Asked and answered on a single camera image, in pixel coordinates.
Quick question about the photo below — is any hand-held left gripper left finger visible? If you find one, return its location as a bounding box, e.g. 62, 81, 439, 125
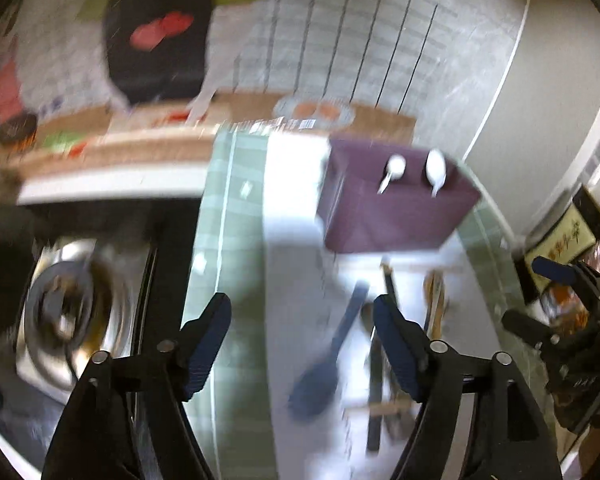
42, 292, 233, 480

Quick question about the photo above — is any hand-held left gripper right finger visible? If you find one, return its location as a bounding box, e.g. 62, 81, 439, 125
372, 294, 563, 480

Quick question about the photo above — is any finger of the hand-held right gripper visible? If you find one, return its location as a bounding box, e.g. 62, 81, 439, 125
501, 309, 581, 361
532, 255, 600, 306

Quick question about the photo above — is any purple utensil box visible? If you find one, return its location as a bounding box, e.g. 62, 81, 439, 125
316, 139, 482, 255

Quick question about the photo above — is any framed picture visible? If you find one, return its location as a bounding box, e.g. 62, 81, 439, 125
512, 185, 600, 306

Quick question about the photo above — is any dark long utensil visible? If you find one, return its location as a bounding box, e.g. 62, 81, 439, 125
365, 257, 401, 453

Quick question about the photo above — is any wooden utensil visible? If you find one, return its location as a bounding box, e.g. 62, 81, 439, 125
422, 270, 451, 341

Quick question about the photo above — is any blue silicone spatula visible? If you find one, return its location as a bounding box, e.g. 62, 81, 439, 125
287, 280, 371, 421

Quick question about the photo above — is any steel sink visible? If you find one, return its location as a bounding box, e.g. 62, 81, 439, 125
17, 237, 153, 406

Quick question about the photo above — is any white ceramic spoon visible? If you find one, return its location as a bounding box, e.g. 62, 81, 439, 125
425, 149, 448, 198
377, 155, 407, 196

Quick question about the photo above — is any wooden cutting board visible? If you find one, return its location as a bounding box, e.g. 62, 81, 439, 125
20, 90, 416, 171

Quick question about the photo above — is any plate with food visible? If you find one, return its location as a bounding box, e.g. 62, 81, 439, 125
272, 96, 356, 128

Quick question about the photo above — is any dark round jar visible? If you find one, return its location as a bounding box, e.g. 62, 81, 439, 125
0, 112, 38, 151

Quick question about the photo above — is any wall poster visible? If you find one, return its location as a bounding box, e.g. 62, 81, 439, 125
0, 0, 461, 116

